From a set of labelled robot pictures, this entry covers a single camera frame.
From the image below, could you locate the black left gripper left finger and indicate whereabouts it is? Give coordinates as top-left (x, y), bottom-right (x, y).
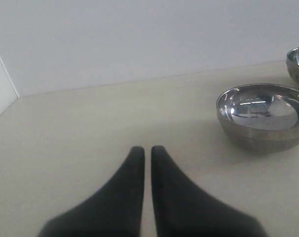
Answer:
top-left (39, 147), bottom-right (145, 237)

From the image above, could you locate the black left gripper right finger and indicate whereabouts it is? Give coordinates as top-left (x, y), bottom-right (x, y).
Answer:
top-left (151, 146), bottom-right (267, 237)

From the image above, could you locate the smooth steel bowl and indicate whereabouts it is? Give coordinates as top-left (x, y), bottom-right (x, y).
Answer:
top-left (215, 83), bottom-right (299, 153)

